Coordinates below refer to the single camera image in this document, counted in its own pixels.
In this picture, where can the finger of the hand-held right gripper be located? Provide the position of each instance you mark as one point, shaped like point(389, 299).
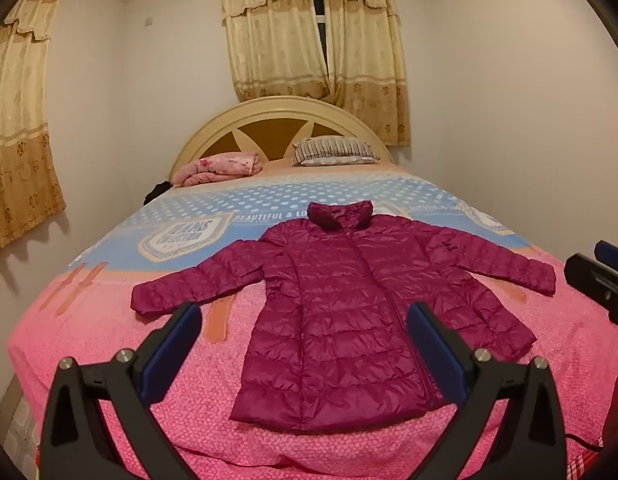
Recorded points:
point(596, 280)
point(611, 257)

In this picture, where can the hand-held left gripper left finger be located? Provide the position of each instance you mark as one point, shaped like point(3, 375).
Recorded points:
point(171, 355)

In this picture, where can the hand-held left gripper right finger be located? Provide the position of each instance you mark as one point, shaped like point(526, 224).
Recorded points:
point(439, 355)

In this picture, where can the magenta quilted puffer jacket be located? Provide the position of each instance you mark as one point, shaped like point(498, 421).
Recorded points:
point(339, 310)

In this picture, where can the bed with pink printed sheet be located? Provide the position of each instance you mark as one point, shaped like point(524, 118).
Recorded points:
point(114, 335)

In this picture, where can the black item beside bed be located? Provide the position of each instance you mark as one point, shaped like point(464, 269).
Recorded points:
point(156, 192)

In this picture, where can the pink floral folded blanket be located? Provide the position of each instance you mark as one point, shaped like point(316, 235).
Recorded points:
point(219, 167)

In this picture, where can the striped pillow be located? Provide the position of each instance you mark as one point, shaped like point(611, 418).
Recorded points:
point(334, 150)

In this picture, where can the cream arched wooden headboard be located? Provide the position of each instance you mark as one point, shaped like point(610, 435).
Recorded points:
point(269, 107)

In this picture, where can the cream floral side curtain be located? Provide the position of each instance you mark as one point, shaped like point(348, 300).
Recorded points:
point(19, 135)

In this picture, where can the cream floral window curtain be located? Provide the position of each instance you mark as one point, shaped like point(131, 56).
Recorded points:
point(369, 50)
point(274, 35)

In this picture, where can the dark window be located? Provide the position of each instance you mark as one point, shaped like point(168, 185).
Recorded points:
point(319, 10)

